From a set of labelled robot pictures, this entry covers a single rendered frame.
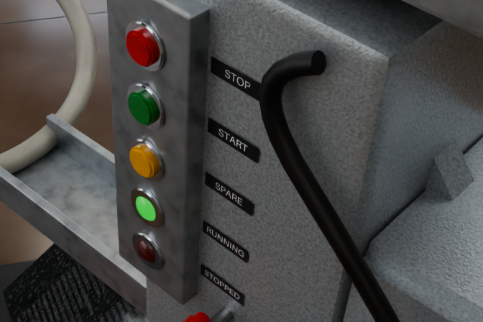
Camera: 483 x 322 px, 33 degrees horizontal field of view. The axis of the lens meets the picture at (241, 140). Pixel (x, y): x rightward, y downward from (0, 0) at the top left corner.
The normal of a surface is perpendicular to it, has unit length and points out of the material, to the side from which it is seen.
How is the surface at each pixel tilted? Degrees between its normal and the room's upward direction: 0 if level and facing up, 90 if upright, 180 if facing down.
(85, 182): 2
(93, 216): 2
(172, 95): 90
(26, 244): 0
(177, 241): 90
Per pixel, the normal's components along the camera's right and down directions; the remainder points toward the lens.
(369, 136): -0.33, 0.61
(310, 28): -0.59, 0.14
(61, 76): 0.07, -0.75
